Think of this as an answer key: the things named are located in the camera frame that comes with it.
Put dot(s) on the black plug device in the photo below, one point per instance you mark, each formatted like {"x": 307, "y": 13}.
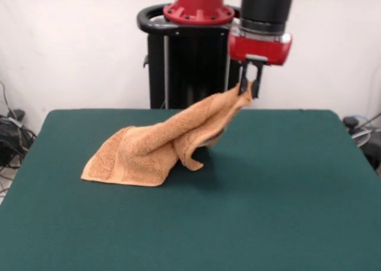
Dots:
{"x": 350, "y": 121}

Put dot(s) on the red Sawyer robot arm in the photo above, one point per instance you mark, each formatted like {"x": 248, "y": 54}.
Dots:
{"x": 268, "y": 6}

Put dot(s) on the dark green table cloth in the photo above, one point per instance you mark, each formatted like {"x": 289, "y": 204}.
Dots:
{"x": 268, "y": 193}

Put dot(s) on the black power brick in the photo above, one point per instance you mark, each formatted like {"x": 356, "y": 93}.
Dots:
{"x": 18, "y": 114}

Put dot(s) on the grey round stand foot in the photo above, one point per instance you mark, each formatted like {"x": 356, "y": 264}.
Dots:
{"x": 361, "y": 138}

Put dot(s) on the tan terry towel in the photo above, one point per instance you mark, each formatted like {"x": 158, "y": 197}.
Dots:
{"x": 143, "y": 152}

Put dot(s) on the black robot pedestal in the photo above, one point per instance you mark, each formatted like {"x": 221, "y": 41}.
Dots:
{"x": 190, "y": 68}

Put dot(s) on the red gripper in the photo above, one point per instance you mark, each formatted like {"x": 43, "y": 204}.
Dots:
{"x": 259, "y": 49}

